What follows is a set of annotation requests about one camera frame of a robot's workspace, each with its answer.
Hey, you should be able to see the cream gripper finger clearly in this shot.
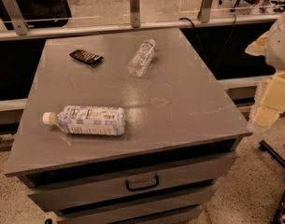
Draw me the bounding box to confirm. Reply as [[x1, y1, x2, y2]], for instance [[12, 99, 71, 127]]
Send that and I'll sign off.
[[251, 71, 285, 129], [245, 32, 269, 56]]

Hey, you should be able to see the blue labelled plastic bottle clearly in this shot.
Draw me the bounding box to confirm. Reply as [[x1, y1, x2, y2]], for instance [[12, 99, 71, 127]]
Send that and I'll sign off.
[[42, 105, 125, 136]]

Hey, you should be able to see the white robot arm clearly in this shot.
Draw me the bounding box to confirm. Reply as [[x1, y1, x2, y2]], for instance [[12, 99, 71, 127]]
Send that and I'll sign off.
[[245, 11, 285, 133]]

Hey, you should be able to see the clear plastic water bottle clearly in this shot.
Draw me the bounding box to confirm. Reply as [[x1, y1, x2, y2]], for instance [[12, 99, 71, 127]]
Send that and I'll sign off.
[[127, 39, 156, 77]]

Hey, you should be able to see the black floor stand bar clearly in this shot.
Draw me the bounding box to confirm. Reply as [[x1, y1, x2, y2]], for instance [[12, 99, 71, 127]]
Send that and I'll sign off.
[[259, 140, 285, 169]]

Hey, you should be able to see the grey drawer cabinet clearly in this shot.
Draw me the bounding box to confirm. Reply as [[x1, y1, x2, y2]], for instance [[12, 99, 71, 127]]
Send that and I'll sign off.
[[6, 29, 248, 224]]

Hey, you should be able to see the black snack packet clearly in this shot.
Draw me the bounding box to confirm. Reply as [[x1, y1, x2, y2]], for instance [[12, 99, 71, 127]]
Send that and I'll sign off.
[[69, 49, 103, 66]]

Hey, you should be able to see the right metal rail bracket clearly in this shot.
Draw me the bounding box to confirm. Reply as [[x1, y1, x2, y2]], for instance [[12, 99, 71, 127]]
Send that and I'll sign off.
[[197, 0, 213, 23]]

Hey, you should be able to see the metal rail bracket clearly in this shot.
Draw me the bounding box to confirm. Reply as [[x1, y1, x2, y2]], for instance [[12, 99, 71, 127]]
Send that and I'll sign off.
[[197, 0, 213, 23], [130, 0, 140, 28], [2, 0, 29, 35]]

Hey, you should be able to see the black cable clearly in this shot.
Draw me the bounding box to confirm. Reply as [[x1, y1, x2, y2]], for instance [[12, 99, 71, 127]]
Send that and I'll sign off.
[[178, 14, 237, 73]]

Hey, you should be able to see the middle metal rail bracket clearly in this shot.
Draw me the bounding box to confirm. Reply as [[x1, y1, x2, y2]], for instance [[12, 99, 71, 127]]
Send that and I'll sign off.
[[130, 0, 140, 28]]

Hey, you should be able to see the black drawer handle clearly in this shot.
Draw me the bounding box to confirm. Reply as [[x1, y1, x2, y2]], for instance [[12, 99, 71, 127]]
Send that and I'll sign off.
[[125, 175, 160, 192]]

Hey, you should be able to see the left metal rail bracket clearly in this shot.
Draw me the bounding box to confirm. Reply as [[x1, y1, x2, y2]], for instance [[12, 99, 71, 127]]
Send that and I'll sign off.
[[2, 0, 29, 35]]

